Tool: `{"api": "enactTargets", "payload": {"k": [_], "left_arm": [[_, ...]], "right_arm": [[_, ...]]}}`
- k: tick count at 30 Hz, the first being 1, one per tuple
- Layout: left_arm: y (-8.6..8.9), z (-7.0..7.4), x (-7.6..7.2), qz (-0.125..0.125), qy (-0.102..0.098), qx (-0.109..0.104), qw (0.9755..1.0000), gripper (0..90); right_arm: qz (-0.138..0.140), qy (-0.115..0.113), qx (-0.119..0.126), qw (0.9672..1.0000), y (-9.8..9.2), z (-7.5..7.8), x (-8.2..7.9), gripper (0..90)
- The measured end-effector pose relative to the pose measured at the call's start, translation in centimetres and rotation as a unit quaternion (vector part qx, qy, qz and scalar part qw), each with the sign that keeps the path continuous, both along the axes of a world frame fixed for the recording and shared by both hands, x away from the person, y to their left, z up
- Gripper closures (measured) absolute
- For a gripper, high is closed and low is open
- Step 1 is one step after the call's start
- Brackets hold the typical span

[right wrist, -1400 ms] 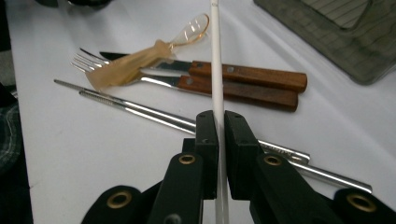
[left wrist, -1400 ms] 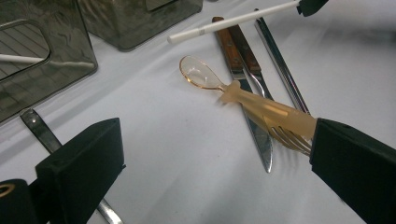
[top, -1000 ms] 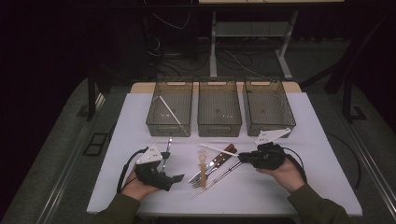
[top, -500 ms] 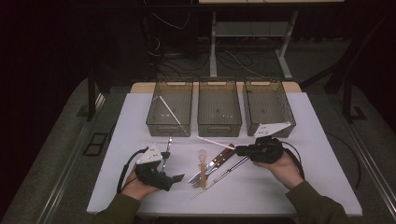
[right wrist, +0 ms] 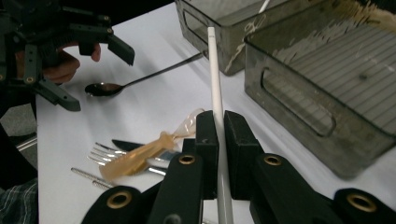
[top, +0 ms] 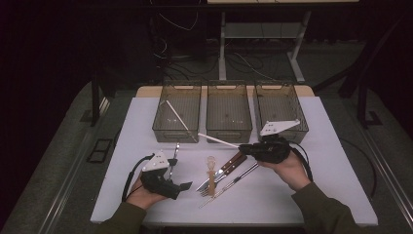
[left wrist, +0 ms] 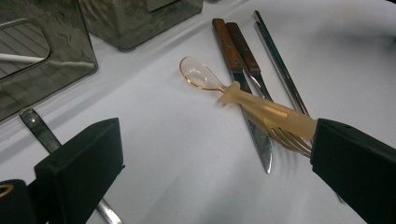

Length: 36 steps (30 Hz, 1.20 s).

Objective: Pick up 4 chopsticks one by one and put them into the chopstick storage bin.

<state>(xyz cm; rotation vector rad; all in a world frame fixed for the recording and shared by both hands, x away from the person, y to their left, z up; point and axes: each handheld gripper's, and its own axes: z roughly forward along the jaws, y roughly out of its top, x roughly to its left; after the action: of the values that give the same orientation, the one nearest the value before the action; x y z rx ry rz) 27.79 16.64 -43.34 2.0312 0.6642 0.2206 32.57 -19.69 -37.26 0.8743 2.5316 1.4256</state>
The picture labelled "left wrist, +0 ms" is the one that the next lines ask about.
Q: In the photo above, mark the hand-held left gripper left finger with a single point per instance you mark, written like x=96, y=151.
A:
x=81, y=165

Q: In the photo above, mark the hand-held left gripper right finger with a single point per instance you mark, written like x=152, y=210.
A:
x=358, y=168

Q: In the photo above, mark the metal spoon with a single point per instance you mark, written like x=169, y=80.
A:
x=37, y=127

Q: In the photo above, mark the smoky transparent plastic bin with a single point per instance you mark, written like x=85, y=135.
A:
x=62, y=90
x=134, y=25

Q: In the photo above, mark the orange translucent plastic spoon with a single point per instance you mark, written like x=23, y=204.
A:
x=271, y=112

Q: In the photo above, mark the white chopstick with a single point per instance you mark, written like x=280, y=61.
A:
x=18, y=58

